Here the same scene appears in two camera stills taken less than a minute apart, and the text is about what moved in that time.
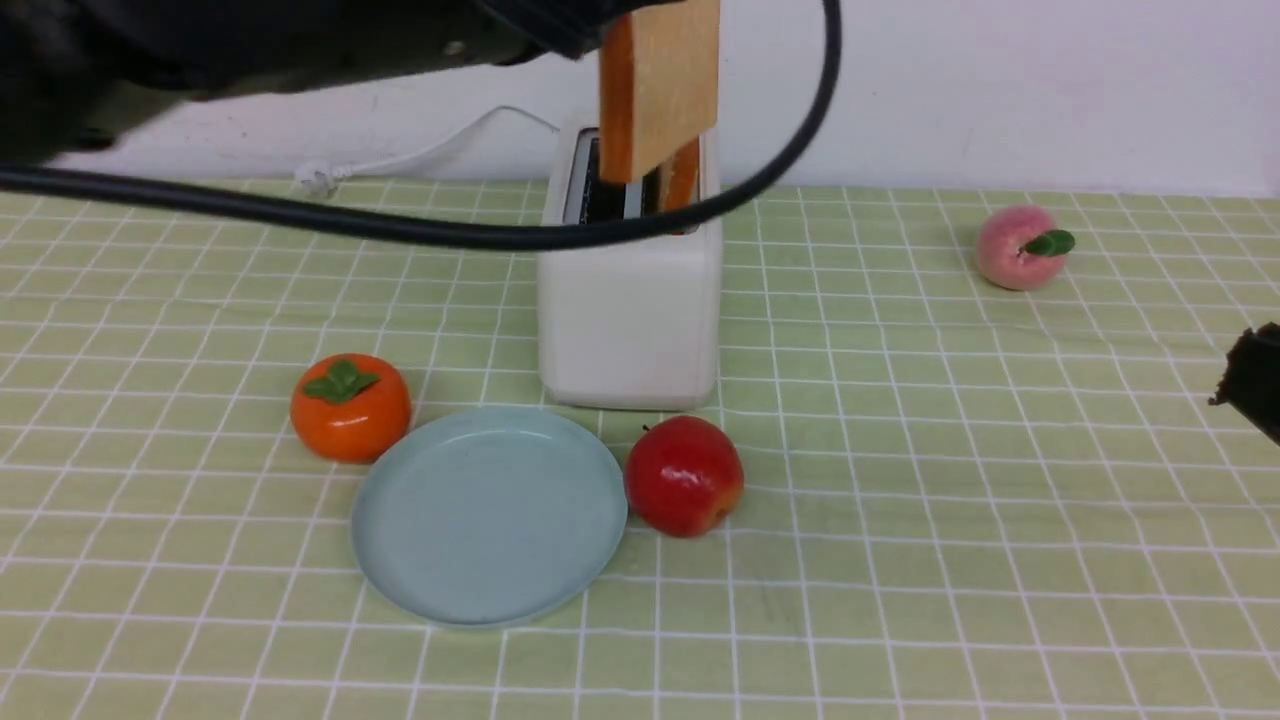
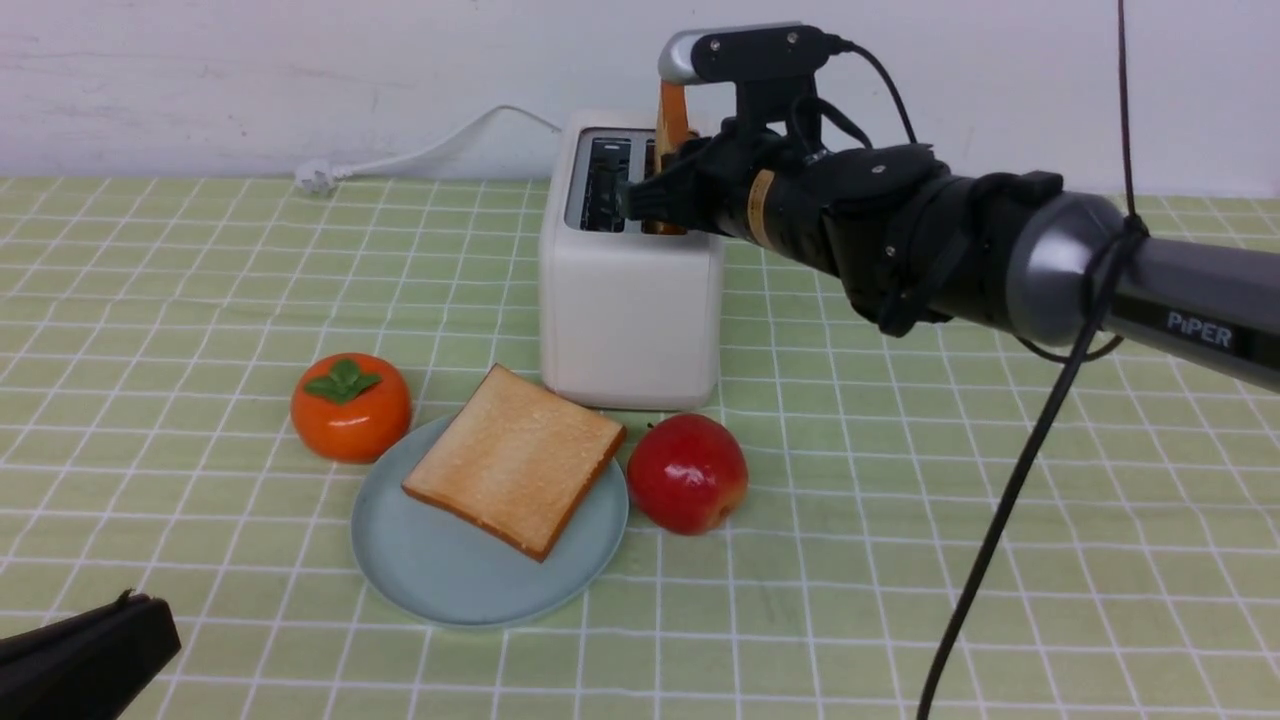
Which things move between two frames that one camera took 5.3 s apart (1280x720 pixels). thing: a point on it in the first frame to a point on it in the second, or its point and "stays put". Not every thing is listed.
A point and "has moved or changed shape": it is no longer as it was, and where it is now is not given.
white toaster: (634, 329) stays put
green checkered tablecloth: (960, 500) stays put
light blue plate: (489, 517) stays put
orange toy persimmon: (350, 408) stays put
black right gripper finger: (1252, 381) to (758, 181)
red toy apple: (683, 477) stays put
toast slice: (658, 84) to (513, 464)
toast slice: (679, 177) has moved or changed shape
